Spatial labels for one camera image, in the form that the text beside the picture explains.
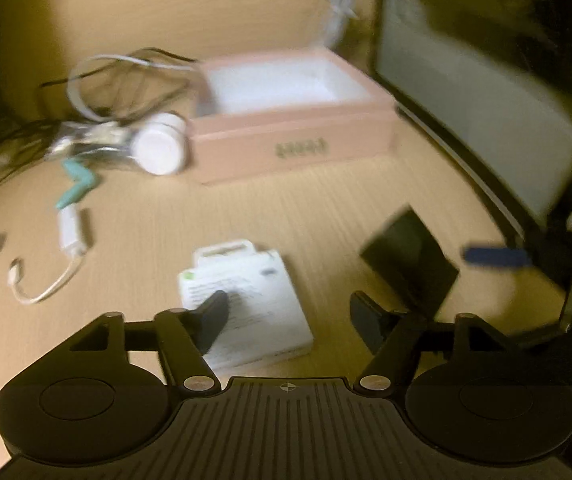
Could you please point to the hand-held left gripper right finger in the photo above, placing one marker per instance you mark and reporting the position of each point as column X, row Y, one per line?
column 365, row 317

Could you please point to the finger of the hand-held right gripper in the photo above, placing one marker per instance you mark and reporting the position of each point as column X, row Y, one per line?
column 495, row 256

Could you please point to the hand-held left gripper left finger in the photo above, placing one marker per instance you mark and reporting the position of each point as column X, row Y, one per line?
column 213, row 317

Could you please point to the white hang-tab packet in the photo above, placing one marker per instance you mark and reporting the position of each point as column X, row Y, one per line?
column 266, row 310

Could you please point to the pink cardboard box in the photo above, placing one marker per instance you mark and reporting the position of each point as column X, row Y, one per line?
column 246, row 145

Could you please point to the teal angled plastic piece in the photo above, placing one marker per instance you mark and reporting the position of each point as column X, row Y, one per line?
column 78, row 187

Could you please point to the white cream tube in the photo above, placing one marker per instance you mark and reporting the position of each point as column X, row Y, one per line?
column 158, row 147

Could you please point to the black framed display screen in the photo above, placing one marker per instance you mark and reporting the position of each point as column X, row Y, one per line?
column 465, row 75

